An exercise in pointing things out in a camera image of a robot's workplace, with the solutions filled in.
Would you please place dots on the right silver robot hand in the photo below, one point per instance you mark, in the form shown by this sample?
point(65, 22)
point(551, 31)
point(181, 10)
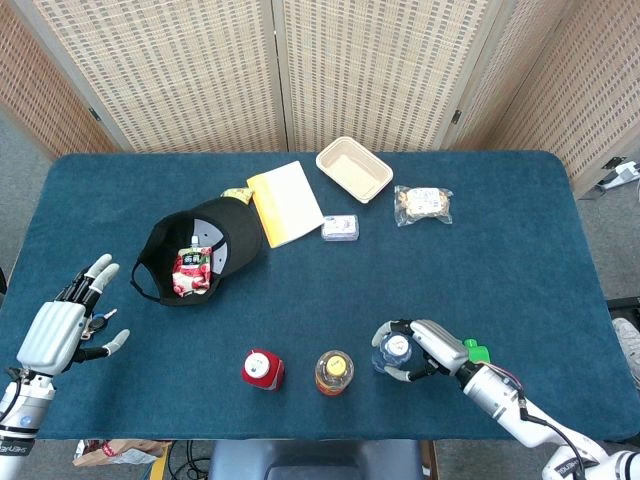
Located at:
point(442, 347)

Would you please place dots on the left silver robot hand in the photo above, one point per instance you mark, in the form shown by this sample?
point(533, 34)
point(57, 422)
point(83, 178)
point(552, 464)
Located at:
point(50, 335)

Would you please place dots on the clear water bottle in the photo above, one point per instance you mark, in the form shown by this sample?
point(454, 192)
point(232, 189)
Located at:
point(397, 350)

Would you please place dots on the red bottle white cap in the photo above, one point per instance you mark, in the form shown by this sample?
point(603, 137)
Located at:
point(262, 370)

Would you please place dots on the dark robot base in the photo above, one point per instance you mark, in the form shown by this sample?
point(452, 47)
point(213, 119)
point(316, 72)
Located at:
point(315, 460)

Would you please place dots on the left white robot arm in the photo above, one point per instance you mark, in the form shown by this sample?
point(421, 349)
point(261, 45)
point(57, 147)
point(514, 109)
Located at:
point(20, 415)

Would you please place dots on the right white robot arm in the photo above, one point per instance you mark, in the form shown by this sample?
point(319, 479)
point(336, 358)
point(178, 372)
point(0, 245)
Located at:
point(495, 390)

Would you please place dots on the green toy brick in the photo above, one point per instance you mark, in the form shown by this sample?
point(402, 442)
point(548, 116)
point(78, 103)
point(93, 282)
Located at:
point(477, 352)

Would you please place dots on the bunch of keys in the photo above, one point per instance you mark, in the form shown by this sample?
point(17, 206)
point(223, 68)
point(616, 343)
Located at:
point(101, 322)

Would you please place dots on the blue felt tablecloth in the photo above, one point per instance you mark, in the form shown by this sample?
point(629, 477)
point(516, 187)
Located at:
point(450, 260)

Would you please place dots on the orange drink bottle yellow cap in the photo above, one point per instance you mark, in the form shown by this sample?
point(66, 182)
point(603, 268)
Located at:
point(334, 372)

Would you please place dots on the clear bag of snacks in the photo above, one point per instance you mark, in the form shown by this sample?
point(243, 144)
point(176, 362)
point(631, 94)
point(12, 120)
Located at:
point(424, 205)

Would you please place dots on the red jelly drink pouch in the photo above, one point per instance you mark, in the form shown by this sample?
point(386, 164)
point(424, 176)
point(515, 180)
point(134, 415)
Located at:
point(192, 272)

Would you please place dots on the small tissue pack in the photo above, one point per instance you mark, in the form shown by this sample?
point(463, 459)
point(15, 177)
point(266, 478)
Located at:
point(340, 228)

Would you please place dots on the white sneaker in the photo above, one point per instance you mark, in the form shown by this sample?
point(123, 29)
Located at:
point(629, 345)

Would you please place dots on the black equipment edge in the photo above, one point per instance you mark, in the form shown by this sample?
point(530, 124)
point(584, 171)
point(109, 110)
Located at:
point(625, 302)

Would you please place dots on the beige paper food tray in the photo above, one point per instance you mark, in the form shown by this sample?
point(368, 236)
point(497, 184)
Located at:
point(352, 167)

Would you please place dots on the yellow white notebook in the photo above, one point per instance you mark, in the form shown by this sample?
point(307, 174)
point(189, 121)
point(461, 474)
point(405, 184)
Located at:
point(287, 205)

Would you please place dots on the black baseball cap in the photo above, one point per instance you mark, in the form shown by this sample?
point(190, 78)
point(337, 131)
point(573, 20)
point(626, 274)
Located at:
point(240, 225)

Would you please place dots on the black screen hinge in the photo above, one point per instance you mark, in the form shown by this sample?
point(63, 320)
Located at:
point(95, 114)
point(456, 116)

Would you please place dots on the yellow green snack packet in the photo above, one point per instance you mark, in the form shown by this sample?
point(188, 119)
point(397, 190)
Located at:
point(237, 194)

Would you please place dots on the white power strip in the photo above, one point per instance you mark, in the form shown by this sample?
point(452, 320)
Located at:
point(622, 175)

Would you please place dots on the woven folding screen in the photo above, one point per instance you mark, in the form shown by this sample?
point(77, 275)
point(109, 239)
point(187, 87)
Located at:
point(200, 75)

